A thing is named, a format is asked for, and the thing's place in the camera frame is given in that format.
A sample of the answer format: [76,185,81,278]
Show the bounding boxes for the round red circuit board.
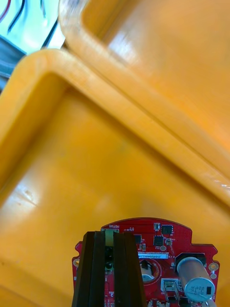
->
[71,217,220,307]

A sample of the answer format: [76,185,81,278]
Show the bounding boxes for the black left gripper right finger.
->
[113,232,148,307]

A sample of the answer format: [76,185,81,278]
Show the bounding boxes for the yellow-orange plastic bin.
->
[58,0,230,192]
[0,48,230,307]

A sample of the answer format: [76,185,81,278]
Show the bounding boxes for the steel tray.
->
[0,0,66,93]

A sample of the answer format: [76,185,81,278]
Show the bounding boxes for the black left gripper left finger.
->
[71,231,106,307]

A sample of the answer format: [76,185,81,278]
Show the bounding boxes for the white sheet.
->
[0,0,59,55]

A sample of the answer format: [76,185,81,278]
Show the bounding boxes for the red black green wire harness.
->
[0,0,47,34]

